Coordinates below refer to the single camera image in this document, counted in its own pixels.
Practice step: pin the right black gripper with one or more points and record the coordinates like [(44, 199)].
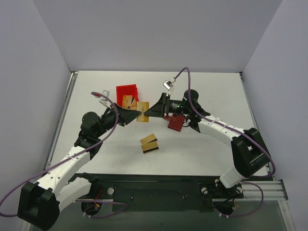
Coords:
[(164, 106)]

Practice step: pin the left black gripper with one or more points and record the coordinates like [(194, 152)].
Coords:
[(118, 113)]

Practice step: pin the gold card with logo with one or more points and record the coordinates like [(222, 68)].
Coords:
[(142, 107)]

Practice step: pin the red leather card holder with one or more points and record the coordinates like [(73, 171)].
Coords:
[(175, 122)]

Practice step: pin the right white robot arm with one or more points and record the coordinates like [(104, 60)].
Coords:
[(249, 151)]

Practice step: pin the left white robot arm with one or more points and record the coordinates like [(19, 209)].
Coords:
[(41, 202)]

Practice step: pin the gold cards in bin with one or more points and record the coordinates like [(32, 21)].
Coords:
[(129, 102)]

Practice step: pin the gold card upper left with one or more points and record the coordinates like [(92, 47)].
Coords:
[(148, 139)]

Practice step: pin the gold card magnetic stripe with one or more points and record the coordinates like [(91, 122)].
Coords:
[(149, 147)]

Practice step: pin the red plastic bin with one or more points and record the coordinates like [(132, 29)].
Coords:
[(126, 90)]

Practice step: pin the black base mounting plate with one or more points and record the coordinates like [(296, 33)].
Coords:
[(159, 193)]

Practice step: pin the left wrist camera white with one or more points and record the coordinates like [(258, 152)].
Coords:
[(103, 99)]

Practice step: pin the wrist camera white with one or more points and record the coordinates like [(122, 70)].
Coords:
[(168, 84), (103, 99)]

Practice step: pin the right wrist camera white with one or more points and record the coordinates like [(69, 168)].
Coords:
[(168, 84)]

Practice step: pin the aluminium front rail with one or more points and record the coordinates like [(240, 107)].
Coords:
[(272, 191)]

